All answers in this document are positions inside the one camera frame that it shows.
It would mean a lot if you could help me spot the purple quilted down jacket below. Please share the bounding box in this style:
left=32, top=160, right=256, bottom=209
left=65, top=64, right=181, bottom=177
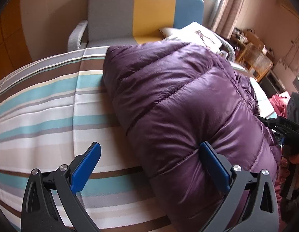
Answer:
left=103, top=41, right=281, bottom=231

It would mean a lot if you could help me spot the person's right hand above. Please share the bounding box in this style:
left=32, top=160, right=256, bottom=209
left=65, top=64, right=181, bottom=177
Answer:
left=280, top=154, right=299, bottom=178

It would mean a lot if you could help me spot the pink ruffled fabric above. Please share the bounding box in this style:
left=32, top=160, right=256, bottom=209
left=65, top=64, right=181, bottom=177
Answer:
left=269, top=91, right=290, bottom=118

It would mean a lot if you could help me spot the wooden rattan chair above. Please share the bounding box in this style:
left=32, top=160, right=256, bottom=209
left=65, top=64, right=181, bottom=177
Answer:
left=236, top=43, right=274, bottom=82

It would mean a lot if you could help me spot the striped bed sheet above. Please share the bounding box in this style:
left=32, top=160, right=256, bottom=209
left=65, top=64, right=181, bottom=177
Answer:
left=0, top=47, right=177, bottom=231

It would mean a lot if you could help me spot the cluttered wooden desk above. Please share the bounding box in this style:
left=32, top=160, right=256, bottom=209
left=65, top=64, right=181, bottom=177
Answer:
left=230, top=28, right=267, bottom=54

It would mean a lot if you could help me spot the white printed pillow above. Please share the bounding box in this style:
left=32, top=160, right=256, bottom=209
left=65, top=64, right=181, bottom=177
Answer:
left=159, top=22, right=222, bottom=55

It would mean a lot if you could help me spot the right patterned curtain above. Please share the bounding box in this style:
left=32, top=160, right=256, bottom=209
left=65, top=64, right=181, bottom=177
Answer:
left=211, top=0, right=245, bottom=39

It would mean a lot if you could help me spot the wooden wardrobe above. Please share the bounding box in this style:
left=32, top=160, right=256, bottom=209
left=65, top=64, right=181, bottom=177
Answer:
left=0, top=0, right=32, bottom=80

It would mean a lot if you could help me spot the grey yellow blue headboard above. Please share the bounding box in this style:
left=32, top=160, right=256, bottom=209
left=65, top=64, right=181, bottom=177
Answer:
left=88, top=0, right=204, bottom=48

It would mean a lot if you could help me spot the grey bed side rail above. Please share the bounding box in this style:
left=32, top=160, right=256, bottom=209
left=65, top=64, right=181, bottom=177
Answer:
left=67, top=20, right=88, bottom=52

